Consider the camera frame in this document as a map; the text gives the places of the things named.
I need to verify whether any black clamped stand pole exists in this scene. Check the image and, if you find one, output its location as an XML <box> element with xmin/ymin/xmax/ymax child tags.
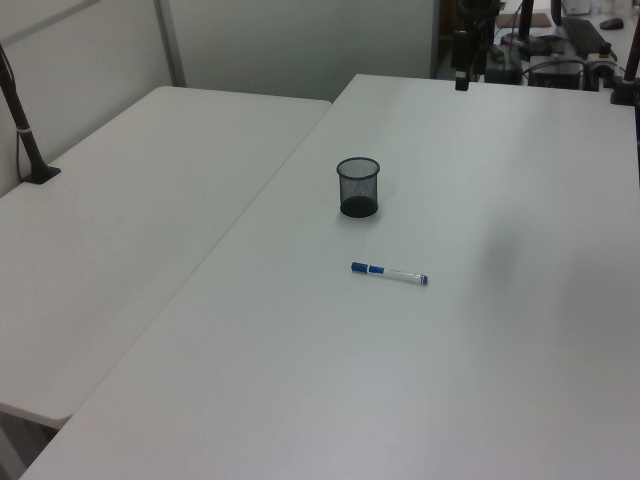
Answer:
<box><xmin>608</xmin><ymin>34</ymin><xmax>640</xmax><ymax>107</ymax></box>
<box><xmin>0</xmin><ymin>42</ymin><xmax>62</xmax><ymax>186</ymax></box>

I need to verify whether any black keyboard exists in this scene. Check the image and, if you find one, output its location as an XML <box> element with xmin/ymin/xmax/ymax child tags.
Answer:
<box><xmin>563</xmin><ymin>16</ymin><xmax>605</xmax><ymax>57</ymax></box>

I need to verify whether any blue and white marker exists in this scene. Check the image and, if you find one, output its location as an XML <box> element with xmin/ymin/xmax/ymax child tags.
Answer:
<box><xmin>350</xmin><ymin>260</ymin><xmax>430</xmax><ymax>288</ymax></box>

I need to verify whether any black monitor stand pole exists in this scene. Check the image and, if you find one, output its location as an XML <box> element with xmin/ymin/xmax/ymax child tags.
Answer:
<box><xmin>501</xmin><ymin>0</ymin><xmax>551</xmax><ymax>56</ymax></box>

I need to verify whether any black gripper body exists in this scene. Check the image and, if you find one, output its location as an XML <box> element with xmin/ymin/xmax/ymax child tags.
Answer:
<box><xmin>455</xmin><ymin>0</ymin><xmax>502</xmax><ymax>32</ymax></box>

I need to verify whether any black mesh pen cup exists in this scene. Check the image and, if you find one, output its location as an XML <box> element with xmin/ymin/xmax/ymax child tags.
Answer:
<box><xmin>335</xmin><ymin>156</ymin><xmax>381</xmax><ymax>219</ymax></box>

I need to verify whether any black electronics box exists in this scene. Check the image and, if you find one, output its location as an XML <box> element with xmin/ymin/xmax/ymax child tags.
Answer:
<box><xmin>528</xmin><ymin>54</ymin><xmax>587</xmax><ymax>90</ymax></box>

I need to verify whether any grey partition post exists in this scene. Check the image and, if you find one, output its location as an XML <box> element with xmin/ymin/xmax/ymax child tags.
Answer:
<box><xmin>153</xmin><ymin>0</ymin><xmax>187</xmax><ymax>89</ymax></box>

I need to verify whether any brown desk pad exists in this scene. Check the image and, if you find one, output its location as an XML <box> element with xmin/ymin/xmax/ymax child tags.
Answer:
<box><xmin>499</xmin><ymin>13</ymin><xmax>552</xmax><ymax>29</ymax></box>

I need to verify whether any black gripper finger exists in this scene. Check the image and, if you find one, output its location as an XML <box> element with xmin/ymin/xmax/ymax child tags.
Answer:
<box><xmin>451</xmin><ymin>29</ymin><xmax>471</xmax><ymax>92</ymax></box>
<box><xmin>470</xmin><ymin>29</ymin><xmax>490</xmax><ymax>84</ymax></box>

